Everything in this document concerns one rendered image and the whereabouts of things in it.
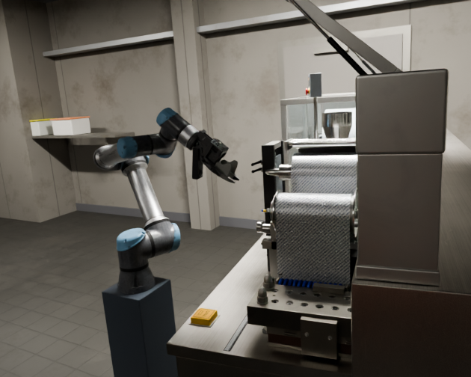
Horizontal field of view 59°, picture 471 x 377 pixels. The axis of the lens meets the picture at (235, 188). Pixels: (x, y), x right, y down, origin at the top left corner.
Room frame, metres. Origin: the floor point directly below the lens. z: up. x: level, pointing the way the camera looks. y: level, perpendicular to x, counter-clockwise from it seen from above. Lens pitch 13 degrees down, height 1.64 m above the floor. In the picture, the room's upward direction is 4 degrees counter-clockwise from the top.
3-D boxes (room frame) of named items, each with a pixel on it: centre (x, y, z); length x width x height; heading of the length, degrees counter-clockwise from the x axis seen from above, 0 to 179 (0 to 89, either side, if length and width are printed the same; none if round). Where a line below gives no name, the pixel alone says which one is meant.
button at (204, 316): (1.31, 0.14, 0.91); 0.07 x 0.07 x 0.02; 69
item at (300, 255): (1.27, -0.23, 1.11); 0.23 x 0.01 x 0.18; 69
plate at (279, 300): (1.14, -0.22, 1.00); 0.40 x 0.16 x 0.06; 69
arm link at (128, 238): (1.62, 0.43, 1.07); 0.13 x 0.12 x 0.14; 126
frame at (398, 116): (1.84, -0.72, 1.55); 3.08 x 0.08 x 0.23; 159
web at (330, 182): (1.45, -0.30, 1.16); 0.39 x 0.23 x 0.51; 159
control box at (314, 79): (1.87, -0.37, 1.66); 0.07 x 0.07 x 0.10; 85
